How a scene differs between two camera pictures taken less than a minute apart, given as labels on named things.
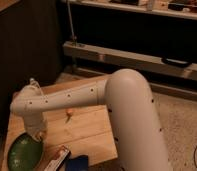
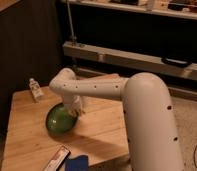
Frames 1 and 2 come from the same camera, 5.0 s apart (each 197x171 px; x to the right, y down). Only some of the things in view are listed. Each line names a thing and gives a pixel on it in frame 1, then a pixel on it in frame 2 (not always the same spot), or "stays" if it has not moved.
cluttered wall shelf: x=189 y=9 stays
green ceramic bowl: x=25 y=153 -> x=60 y=120
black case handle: x=176 y=62 stays
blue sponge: x=78 y=163 stays
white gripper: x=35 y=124 -> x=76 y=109
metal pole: x=71 y=23 stays
